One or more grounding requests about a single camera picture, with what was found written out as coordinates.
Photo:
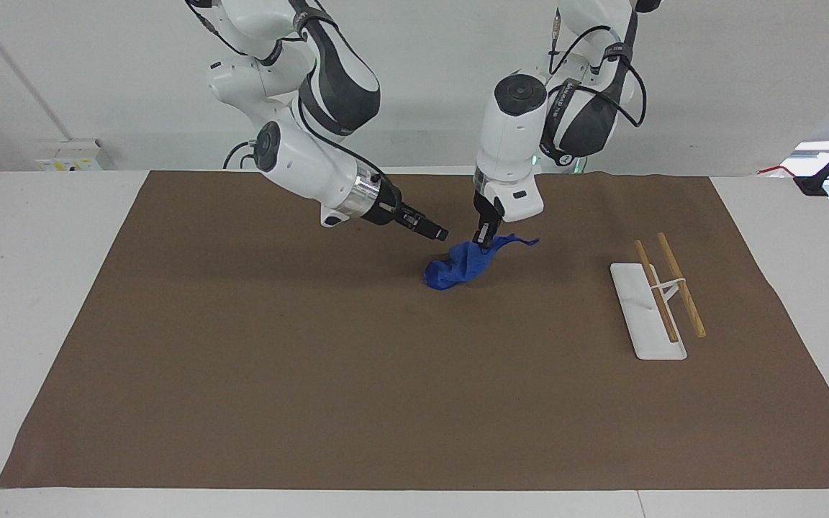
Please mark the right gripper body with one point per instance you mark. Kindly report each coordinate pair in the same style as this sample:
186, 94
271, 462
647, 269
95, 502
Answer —
388, 203

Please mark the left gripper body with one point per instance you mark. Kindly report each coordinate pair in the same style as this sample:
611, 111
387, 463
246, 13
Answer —
485, 208

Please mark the blue towel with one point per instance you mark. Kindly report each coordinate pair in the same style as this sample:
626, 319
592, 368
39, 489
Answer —
458, 266

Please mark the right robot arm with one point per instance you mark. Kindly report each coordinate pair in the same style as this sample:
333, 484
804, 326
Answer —
314, 162

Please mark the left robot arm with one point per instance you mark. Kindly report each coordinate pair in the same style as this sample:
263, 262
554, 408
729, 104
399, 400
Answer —
508, 137

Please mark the white rack with wooden rods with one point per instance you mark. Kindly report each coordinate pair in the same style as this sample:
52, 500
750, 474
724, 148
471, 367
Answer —
648, 324

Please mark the white wall socket box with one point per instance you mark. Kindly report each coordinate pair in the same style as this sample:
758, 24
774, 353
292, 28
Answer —
69, 155

